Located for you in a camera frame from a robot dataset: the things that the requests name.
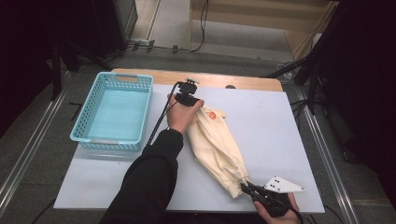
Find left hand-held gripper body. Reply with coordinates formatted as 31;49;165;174
174;77;202;107

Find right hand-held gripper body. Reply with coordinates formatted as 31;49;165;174
248;175;306;218

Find cream garment with orange print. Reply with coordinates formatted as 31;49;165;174
186;105;251;200

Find light blue plastic basket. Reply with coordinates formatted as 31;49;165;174
69;72;154;153

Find person's left hand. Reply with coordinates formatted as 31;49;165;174
165;92;205;135

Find person's right hand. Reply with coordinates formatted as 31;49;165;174
253;191;302;224

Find white table mat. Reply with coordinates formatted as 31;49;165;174
53;83;326;214

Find black metal stand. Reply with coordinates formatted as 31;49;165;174
262;46;331;116
49;35;115;102

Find dark curtain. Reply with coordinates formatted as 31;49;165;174
314;0;396;206
0;0;94;138

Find right hand-held gripper cable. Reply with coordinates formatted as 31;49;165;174
289;203;305;224

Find hand-held gripper cable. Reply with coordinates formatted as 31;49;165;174
289;203;305;224
147;81;185;147

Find left hand-held gripper cable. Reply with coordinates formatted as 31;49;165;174
147;81;185;147

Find metal floor rail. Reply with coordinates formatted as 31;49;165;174
0;69;72;217
295;87;359;224

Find black floor cable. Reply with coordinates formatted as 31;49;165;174
106;0;210;62

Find black cable bundle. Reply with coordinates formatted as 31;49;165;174
288;96;314;125

